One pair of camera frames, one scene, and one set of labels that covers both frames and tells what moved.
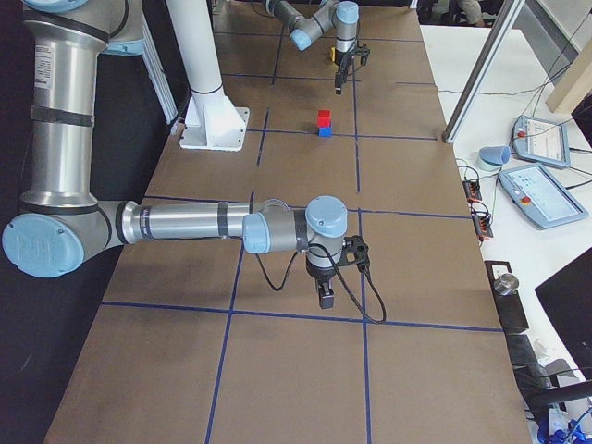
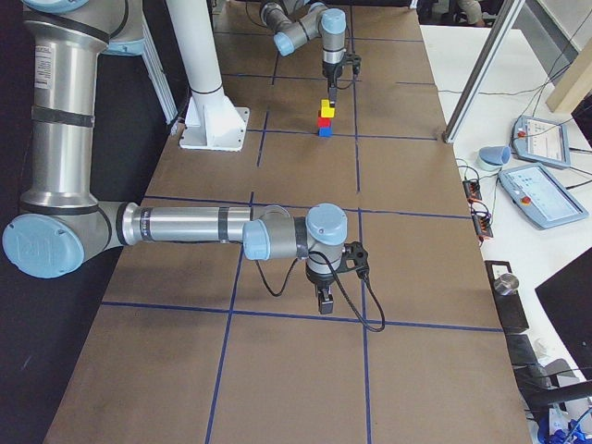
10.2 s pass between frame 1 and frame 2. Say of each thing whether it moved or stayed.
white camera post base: stayed
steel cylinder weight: stayed
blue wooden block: stayed
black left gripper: moved
